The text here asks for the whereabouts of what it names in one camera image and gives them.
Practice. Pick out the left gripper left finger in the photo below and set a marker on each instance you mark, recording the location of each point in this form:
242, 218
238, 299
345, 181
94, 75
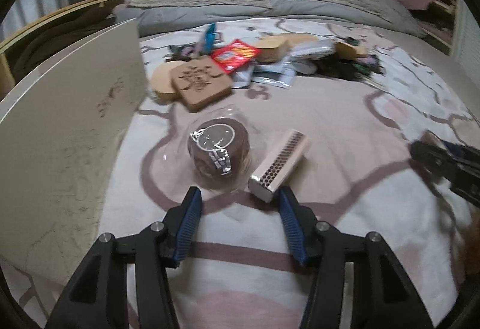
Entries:
96, 294

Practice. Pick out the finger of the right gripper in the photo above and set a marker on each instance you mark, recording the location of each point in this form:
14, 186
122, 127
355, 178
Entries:
463, 177
462, 153

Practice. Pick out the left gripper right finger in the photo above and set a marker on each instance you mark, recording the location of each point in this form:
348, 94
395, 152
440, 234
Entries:
383, 294

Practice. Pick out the perforated wooden block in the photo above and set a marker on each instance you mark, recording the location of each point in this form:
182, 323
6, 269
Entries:
278, 165

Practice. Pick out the brown tape roll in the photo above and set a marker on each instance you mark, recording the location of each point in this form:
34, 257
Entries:
216, 151

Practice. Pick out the square carved wooden coaster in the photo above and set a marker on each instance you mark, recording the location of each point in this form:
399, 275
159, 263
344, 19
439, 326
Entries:
200, 82

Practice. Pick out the purple knitted scrunchie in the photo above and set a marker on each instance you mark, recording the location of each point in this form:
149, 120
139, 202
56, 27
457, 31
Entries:
368, 65

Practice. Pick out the white shoe box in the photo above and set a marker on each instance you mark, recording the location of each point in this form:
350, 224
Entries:
61, 128

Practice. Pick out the grey duvet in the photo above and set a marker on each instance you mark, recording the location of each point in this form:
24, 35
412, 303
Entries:
151, 21

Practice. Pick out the silver blister pack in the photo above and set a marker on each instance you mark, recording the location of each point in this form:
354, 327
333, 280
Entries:
314, 50

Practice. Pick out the silver foil pouches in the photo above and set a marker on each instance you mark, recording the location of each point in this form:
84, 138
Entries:
279, 74

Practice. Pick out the cartoon bear blanket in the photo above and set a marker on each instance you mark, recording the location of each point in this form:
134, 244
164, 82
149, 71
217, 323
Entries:
140, 193

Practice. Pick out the oval wooden box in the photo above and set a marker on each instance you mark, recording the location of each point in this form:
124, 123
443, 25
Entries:
272, 49

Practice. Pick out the round wooden coaster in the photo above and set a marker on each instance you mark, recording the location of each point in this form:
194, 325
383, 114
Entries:
161, 82

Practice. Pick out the red sachet packet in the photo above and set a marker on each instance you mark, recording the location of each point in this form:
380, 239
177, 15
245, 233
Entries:
234, 55

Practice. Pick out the brown folded blanket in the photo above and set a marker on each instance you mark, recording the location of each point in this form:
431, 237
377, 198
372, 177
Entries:
56, 38

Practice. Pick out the wooden shelf unit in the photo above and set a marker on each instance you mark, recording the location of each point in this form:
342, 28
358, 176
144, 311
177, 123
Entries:
15, 44

